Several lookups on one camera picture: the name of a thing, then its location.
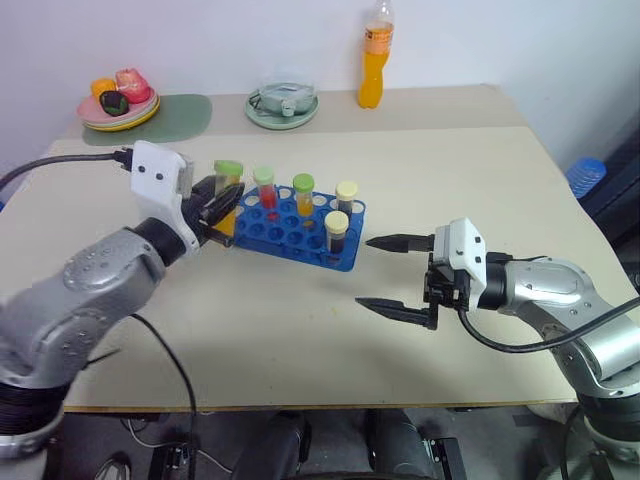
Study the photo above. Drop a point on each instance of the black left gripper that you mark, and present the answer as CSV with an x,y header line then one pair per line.
x,y
199,210

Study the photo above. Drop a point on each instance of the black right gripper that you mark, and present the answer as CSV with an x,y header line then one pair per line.
x,y
447,287

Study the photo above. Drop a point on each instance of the yellow liquid green cap tube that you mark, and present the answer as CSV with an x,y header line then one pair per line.
x,y
228,167

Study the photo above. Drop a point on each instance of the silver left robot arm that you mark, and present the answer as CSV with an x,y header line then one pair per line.
x,y
95,280

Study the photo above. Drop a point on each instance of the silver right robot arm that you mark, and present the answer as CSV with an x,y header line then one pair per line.
x,y
560,290

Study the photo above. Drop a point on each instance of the blue test tube rack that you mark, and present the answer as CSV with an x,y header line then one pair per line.
x,y
295,240

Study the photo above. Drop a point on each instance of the red liquid green cap tube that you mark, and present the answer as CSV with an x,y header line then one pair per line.
x,y
267,197

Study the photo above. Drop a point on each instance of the dark liquid yellow cap tube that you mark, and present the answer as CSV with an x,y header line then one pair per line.
x,y
336,242
346,206

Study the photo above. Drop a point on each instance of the orange liquid green cap tube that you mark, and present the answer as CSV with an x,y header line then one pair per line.
x,y
303,202

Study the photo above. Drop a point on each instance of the green placemat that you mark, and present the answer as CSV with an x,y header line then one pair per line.
x,y
185,115

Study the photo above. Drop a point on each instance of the light green round plate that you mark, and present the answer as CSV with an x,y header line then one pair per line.
x,y
272,122

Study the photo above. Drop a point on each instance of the large beige board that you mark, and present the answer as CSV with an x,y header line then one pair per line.
x,y
300,325

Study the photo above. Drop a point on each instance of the stack of plates with toys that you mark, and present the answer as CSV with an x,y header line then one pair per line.
x,y
120,128

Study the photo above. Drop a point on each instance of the black green toy fruit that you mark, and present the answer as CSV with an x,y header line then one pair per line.
x,y
114,102

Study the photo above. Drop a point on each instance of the pink red toy fruit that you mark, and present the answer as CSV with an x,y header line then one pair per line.
x,y
132,85

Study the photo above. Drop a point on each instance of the pink plate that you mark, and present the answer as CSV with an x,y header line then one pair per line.
x,y
92,112

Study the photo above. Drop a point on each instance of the orange toy fruit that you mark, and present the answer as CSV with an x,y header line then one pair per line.
x,y
100,86

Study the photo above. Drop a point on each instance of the dark rounded shape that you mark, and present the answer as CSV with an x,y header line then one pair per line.
x,y
405,445
272,445

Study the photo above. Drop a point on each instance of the orange drink plastic bottle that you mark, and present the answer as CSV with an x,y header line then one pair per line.
x,y
372,75

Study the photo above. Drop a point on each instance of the blue ribbed plastic bottle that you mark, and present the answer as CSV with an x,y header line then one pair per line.
x,y
586,175

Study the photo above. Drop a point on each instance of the black furniture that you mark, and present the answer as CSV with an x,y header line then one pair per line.
x,y
620,200

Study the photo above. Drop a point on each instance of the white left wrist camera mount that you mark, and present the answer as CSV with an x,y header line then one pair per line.
x,y
155,190

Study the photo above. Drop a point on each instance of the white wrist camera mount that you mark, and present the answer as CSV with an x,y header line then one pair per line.
x,y
467,245
155,190

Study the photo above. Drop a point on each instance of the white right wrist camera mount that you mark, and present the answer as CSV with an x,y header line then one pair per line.
x,y
467,245

